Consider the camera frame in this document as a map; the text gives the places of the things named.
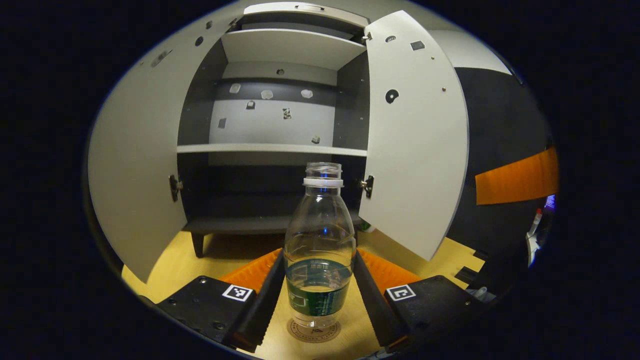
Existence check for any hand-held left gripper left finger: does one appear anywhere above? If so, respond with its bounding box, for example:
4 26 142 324
155 248 286 353

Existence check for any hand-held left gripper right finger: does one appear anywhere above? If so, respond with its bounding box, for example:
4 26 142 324
352 248 493 351

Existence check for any round brown coaster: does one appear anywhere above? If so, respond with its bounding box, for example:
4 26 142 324
286 317 342 344

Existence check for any clear plastic bottle green label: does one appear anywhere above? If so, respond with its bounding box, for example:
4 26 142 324
283 161 357 337

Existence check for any white cabinet door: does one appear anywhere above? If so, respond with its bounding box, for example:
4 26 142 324
358 10 470 262
87 7 241 284

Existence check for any white and grey cabinet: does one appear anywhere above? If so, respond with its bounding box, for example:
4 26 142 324
175 1 373 258

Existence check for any white cabinet drawer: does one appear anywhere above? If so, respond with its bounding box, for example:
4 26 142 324
243 1 370 28

